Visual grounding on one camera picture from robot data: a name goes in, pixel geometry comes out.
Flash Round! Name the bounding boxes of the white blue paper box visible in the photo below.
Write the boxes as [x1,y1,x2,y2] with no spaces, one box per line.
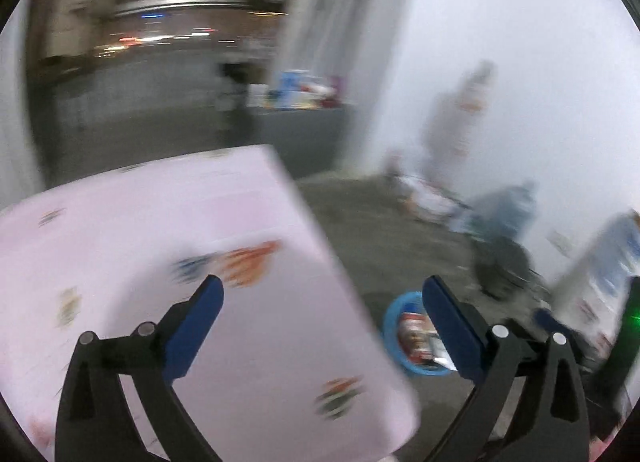
[550,211,639,357]

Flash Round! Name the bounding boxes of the red white snack bag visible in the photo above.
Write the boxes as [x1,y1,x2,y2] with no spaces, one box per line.
[397,312,436,366]

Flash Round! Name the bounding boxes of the blue plastic trash basin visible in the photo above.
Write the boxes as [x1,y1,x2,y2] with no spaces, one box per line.
[382,291,457,376]

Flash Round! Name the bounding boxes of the black round stool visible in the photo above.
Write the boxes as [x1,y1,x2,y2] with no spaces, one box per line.
[474,237,532,301]

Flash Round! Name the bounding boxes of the large blue water jug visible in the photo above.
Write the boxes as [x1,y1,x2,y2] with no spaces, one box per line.
[448,181,538,242]

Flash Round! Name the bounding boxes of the pink bed sheet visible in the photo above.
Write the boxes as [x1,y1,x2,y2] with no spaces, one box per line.
[1,146,420,461]

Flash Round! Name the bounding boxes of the pile of cartons on floor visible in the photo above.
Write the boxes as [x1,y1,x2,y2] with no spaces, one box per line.
[384,150,464,224]

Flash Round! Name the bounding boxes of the rolled wallpaper tubes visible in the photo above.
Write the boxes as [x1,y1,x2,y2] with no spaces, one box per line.
[423,60,497,190]

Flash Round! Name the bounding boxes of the grey bedside cabinet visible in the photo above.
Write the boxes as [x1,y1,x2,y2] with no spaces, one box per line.
[240,105,352,179]

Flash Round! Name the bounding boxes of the blue detergent bottle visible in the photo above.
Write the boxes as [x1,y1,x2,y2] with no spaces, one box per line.
[277,69,309,109]

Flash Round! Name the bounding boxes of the metal balcony railing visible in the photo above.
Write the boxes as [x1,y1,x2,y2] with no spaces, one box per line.
[29,0,286,108]

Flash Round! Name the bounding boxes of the grey curtain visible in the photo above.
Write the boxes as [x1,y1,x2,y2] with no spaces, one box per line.
[271,0,405,82]

